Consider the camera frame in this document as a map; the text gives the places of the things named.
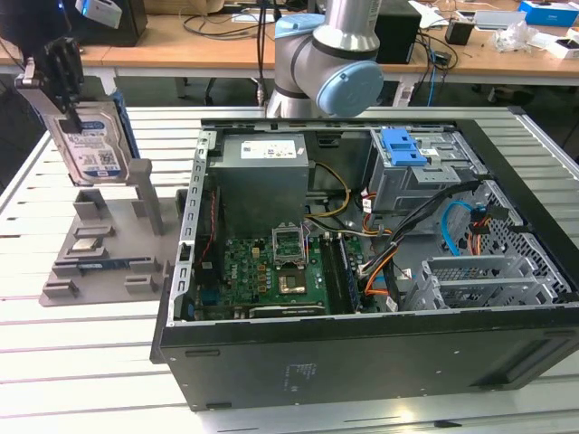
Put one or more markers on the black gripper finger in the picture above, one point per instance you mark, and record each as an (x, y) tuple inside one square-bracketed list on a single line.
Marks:
[(65, 72)]

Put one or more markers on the hard disk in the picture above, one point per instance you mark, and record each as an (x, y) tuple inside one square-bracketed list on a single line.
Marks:
[(90, 149)]

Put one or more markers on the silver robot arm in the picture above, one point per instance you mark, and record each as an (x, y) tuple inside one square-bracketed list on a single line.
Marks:
[(339, 45)]

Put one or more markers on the metal disk bay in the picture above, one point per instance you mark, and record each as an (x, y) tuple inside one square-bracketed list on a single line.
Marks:
[(475, 289)]

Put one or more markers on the black computer tower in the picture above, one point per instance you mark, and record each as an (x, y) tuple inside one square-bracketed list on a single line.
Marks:
[(131, 27)]

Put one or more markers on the wooden desk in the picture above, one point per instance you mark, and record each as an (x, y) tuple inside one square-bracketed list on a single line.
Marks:
[(203, 50)]

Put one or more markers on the silver CPU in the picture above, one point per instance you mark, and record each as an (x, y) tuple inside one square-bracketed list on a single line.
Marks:
[(85, 245)]

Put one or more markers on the spare RAM stick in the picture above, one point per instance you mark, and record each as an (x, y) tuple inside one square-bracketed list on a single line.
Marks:
[(104, 264)]

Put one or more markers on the grey parts rack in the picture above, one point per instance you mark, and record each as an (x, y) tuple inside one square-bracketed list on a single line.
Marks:
[(113, 289)]

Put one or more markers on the grey power supply unit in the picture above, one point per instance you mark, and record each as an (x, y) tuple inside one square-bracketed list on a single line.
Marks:
[(258, 185)]

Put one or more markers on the green motherboard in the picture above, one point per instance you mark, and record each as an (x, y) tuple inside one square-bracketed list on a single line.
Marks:
[(244, 262)]

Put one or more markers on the CPU socket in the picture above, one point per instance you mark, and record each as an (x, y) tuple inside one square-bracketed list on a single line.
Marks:
[(294, 282)]

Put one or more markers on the large black box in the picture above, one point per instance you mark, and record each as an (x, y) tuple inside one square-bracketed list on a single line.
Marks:
[(393, 40)]

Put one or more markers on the RAM slot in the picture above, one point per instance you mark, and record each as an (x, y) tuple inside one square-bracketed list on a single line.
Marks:
[(335, 273), (329, 273), (340, 273)]

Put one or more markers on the blue plastic latch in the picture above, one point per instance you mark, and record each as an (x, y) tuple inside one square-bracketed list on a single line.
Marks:
[(400, 153)]

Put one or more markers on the metal drive cage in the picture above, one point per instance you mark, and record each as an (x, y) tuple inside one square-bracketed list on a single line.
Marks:
[(393, 190)]

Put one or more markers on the installed RAM stick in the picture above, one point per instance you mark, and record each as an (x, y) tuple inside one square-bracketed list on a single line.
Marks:
[(353, 273)]

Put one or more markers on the small black box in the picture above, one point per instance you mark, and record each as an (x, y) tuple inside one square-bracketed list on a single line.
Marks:
[(459, 32)]

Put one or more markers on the black open PC case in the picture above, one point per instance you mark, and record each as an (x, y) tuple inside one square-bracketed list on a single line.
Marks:
[(362, 361)]

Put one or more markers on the grey flat device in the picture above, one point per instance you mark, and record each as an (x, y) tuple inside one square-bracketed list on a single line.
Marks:
[(500, 19)]

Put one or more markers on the clear plastic bag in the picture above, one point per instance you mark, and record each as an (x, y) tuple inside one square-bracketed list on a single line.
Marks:
[(511, 38)]

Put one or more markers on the white box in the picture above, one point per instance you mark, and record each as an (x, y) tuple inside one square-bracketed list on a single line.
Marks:
[(545, 43)]

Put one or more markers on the blue cardboard box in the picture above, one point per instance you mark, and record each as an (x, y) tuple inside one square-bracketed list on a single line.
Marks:
[(552, 11)]

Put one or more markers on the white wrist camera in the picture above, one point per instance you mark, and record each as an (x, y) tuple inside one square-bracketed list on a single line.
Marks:
[(99, 11)]

